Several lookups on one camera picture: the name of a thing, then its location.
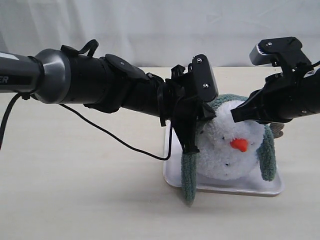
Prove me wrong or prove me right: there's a white backdrop curtain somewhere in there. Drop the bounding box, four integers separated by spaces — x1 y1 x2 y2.
0 0 320 67

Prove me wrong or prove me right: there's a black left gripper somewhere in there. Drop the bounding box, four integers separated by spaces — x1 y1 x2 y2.
158 64 216 154

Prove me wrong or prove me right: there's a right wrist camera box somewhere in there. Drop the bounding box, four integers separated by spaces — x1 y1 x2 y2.
249 36 313 72

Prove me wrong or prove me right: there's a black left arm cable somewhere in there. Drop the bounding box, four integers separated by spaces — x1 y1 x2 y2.
0 92 176 161

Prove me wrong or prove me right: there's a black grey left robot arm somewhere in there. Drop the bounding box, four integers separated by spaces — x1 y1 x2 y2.
0 39 218 154

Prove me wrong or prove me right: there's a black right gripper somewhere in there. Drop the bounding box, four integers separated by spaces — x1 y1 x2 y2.
231 68 320 123

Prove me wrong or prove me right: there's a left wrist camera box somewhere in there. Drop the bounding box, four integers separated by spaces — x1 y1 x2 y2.
188 54 219 103

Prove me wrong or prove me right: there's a white plush snowman toy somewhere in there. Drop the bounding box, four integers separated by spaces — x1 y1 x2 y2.
194 101 285 181

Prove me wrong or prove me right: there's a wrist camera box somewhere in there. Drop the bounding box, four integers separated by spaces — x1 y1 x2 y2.
188 54 219 103
249 36 313 72

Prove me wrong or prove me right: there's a white square tray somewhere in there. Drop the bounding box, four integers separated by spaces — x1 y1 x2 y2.
162 132 284 197

